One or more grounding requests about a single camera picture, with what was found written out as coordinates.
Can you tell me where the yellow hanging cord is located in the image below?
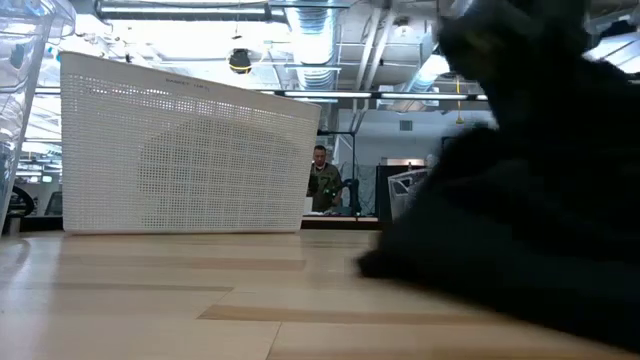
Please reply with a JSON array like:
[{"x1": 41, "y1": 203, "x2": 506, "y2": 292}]
[{"x1": 453, "y1": 74, "x2": 464, "y2": 126}]

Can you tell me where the ceiling light strip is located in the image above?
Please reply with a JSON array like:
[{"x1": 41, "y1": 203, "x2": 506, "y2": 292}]
[
  {"x1": 282, "y1": 89, "x2": 374, "y2": 99},
  {"x1": 379, "y1": 92, "x2": 469, "y2": 101}
]

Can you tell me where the person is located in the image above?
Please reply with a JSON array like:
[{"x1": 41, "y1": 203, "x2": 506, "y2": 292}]
[{"x1": 305, "y1": 144, "x2": 346, "y2": 214}]

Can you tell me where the clear plastic bin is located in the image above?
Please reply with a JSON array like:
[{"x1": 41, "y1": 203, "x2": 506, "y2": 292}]
[
  {"x1": 0, "y1": 0, "x2": 77, "y2": 236},
  {"x1": 387, "y1": 167, "x2": 432, "y2": 222}
]

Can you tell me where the black cloth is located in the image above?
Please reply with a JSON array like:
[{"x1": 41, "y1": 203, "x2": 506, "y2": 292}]
[
  {"x1": 355, "y1": 124, "x2": 640, "y2": 351},
  {"x1": 435, "y1": 0, "x2": 640, "y2": 166}
]

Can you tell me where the dark ceiling pipe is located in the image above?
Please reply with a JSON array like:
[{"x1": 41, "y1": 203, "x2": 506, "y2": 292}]
[{"x1": 94, "y1": 0, "x2": 289, "y2": 24}]

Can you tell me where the white perforated plastic basket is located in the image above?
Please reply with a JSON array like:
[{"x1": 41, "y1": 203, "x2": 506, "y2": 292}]
[{"x1": 59, "y1": 51, "x2": 323, "y2": 235}]

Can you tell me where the silver ventilation duct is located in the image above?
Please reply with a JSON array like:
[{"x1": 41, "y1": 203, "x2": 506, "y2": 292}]
[{"x1": 287, "y1": 4, "x2": 341, "y2": 91}]

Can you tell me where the black background stand frame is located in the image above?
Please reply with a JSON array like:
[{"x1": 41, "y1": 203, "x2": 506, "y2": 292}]
[{"x1": 317, "y1": 129, "x2": 359, "y2": 216}]

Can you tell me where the black hanging camera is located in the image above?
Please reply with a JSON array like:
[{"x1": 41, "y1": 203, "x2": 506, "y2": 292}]
[{"x1": 227, "y1": 47, "x2": 254, "y2": 75}]

